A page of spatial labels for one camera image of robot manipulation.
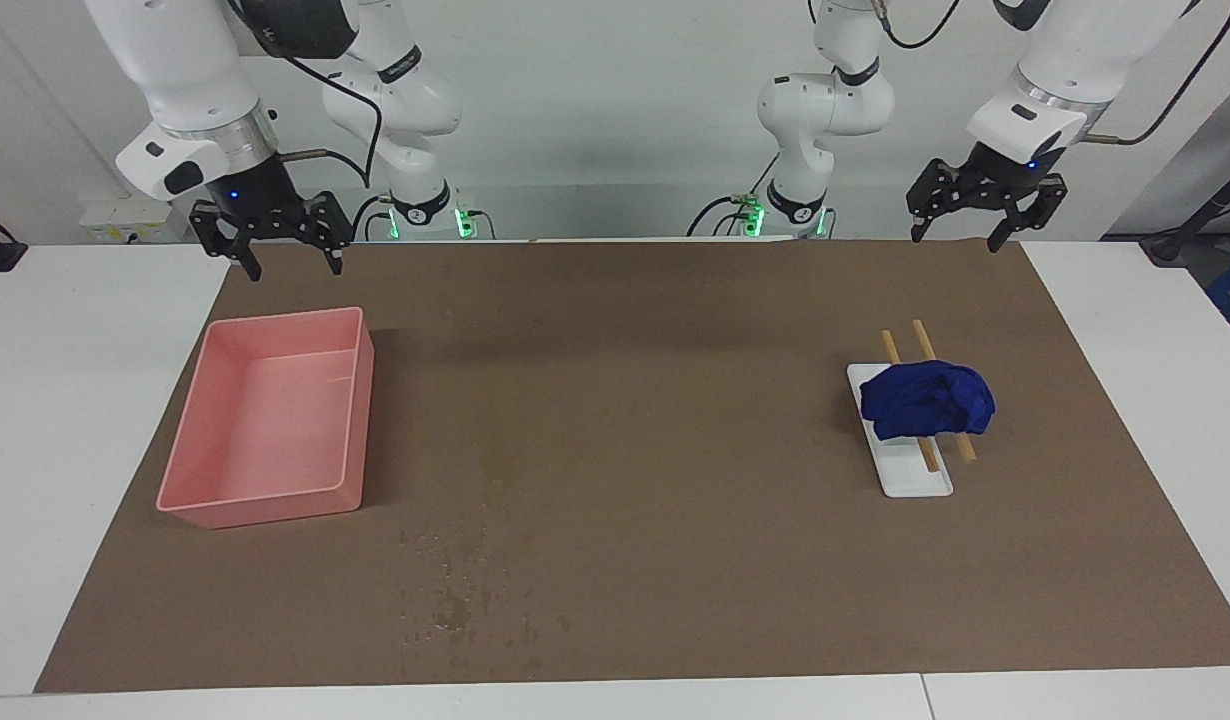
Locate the white rack base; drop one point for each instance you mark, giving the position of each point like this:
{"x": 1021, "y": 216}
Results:
{"x": 910, "y": 470}

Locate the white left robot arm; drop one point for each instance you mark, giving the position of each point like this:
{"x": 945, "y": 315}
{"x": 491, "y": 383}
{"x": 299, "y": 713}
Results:
{"x": 1050, "y": 60}

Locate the black stand leg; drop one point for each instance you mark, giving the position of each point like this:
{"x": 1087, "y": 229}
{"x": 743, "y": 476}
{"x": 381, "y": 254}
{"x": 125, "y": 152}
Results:
{"x": 1190, "y": 225}

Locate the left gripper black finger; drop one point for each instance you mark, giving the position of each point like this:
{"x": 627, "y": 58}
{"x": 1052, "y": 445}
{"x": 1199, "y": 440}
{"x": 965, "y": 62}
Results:
{"x": 1035, "y": 210}
{"x": 933, "y": 195}

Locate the brown table mat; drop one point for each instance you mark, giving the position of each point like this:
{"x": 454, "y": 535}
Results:
{"x": 635, "y": 430}

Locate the white wall socket box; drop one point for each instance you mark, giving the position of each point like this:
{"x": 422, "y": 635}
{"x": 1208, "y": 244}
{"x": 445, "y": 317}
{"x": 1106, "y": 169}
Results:
{"x": 135, "y": 220}

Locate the water spill droplets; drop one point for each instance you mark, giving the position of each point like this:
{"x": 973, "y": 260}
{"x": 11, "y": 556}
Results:
{"x": 455, "y": 610}

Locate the pink plastic bin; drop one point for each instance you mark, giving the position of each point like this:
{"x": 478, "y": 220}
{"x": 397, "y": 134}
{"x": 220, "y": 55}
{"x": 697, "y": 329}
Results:
{"x": 275, "y": 420}

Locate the blue towel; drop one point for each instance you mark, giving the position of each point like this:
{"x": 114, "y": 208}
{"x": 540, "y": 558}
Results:
{"x": 930, "y": 400}

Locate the wooden rod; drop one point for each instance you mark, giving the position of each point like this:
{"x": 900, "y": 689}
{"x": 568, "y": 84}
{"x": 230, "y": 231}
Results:
{"x": 965, "y": 450}
{"x": 931, "y": 455}

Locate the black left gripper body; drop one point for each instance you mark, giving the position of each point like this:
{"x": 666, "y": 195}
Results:
{"x": 1005, "y": 175}

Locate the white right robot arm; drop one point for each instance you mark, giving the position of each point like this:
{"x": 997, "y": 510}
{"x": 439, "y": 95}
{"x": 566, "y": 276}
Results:
{"x": 190, "y": 70}

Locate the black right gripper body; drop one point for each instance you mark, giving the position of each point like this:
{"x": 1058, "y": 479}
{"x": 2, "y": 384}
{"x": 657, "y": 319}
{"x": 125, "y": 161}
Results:
{"x": 255, "y": 195}

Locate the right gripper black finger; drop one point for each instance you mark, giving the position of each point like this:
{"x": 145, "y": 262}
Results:
{"x": 220, "y": 235}
{"x": 330, "y": 225}

